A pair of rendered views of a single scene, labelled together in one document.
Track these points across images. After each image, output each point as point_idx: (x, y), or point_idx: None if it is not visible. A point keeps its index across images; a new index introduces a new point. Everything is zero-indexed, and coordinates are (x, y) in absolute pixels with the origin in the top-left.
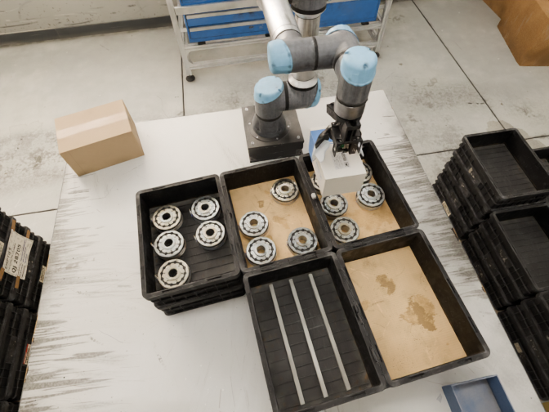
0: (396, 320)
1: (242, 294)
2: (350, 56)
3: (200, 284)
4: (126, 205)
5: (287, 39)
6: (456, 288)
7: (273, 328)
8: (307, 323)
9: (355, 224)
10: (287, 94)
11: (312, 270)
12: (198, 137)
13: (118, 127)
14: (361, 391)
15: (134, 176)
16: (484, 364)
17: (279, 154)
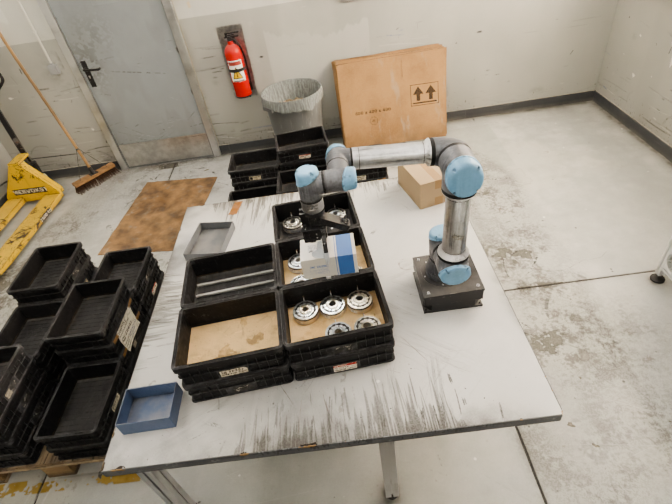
0: (225, 341)
1: None
2: (305, 165)
3: (273, 225)
4: (370, 209)
5: (338, 148)
6: (251, 426)
7: (245, 273)
8: (242, 290)
9: (308, 317)
10: (437, 247)
11: None
12: None
13: (423, 178)
14: (184, 295)
15: (397, 208)
16: (184, 429)
17: (419, 291)
